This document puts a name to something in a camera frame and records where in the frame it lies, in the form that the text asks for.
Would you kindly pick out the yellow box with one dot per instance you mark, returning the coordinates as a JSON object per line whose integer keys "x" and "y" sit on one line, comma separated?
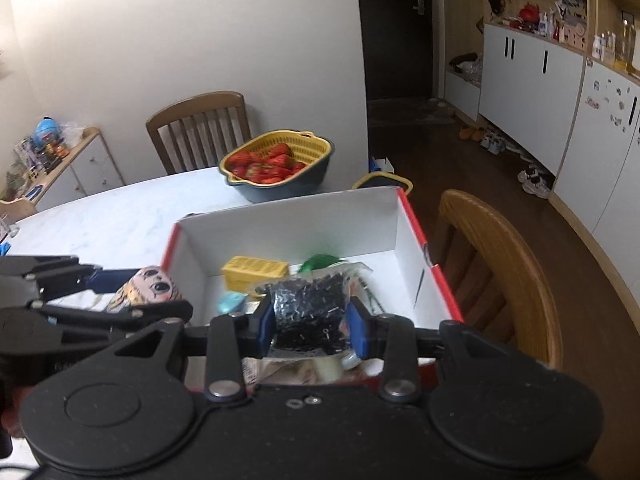
{"x": 255, "y": 272}

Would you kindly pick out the red plush item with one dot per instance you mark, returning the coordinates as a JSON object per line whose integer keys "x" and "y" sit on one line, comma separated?
{"x": 530, "y": 14}

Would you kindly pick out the dark basin yellow rim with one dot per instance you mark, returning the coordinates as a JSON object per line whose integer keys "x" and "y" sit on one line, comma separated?
{"x": 382, "y": 180}

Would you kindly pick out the striped big-eyed figurine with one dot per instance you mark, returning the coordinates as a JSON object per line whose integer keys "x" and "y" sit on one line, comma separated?
{"x": 150, "y": 285}

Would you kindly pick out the clear plastic bag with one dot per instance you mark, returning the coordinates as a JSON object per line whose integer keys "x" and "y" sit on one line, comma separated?
{"x": 71, "y": 131}

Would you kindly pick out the white side cabinet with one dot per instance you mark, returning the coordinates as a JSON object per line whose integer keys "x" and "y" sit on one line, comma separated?
{"x": 85, "y": 170}

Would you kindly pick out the pair of orange slippers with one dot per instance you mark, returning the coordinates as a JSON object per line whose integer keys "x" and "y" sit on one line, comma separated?
{"x": 472, "y": 133}

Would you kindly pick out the yellow strainer basket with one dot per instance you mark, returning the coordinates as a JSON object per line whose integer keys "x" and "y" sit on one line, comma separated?
{"x": 280, "y": 137}

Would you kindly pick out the light wooden chair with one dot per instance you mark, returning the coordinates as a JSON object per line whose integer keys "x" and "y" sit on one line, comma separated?
{"x": 490, "y": 240}

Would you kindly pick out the green white plush doll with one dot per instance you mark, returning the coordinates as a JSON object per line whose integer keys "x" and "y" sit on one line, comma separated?
{"x": 317, "y": 261}

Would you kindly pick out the drinking glass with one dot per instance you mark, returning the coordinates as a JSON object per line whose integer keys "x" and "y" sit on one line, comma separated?
{"x": 10, "y": 227}

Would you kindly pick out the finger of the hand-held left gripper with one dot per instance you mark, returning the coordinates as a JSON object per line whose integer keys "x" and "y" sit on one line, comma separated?
{"x": 107, "y": 280}
{"x": 160, "y": 312}

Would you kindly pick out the white cabinet with stickers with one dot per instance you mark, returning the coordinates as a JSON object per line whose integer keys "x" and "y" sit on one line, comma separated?
{"x": 600, "y": 170}

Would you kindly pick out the pair of white black sneakers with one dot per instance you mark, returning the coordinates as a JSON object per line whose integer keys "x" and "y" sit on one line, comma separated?
{"x": 534, "y": 181}

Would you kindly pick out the grey door mat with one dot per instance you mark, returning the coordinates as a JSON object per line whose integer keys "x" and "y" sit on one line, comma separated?
{"x": 410, "y": 112}

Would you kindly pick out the pile of strawberries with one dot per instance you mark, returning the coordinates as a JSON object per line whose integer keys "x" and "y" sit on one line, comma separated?
{"x": 265, "y": 165}

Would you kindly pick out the teal round gadget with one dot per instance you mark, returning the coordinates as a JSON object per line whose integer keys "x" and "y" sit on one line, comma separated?
{"x": 231, "y": 304}

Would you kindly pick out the bottle with yellow liquid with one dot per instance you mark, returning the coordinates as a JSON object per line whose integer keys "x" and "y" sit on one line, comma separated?
{"x": 625, "y": 47}

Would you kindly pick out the dark door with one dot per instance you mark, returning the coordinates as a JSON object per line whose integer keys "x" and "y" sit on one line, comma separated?
{"x": 395, "y": 50}

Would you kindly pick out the pair of light sneakers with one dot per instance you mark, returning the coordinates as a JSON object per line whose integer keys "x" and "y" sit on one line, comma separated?
{"x": 492, "y": 142}

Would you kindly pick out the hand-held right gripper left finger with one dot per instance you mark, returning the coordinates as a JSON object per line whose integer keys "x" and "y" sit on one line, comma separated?
{"x": 266, "y": 327}

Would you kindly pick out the blue white box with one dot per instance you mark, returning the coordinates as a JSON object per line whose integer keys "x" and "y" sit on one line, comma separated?
{"x": 381, "y": 166}

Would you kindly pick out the red shoe box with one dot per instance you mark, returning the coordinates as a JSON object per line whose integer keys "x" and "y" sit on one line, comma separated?
{"x": 300, "y": 225}

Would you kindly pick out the white base cabinet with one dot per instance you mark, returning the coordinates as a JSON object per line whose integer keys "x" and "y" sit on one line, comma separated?
{"x": 525, "y": 90}

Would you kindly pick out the bag of black beads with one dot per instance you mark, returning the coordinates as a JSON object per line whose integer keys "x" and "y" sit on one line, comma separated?
{"x": 310, "y": 305}

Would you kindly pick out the dark wooden chair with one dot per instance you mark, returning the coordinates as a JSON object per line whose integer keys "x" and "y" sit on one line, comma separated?
{"x": 200, "y": 105}

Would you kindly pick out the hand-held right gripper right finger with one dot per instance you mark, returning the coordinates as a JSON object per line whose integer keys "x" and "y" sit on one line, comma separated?
{"x": 357, "y": 330}

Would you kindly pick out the small wooden chair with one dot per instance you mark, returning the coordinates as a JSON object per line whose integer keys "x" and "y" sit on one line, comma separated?
{"x": 17, "y": 209}

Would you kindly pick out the blue globe toy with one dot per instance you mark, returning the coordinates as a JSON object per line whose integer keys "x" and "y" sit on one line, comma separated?
{"x": 47, "y": 131}

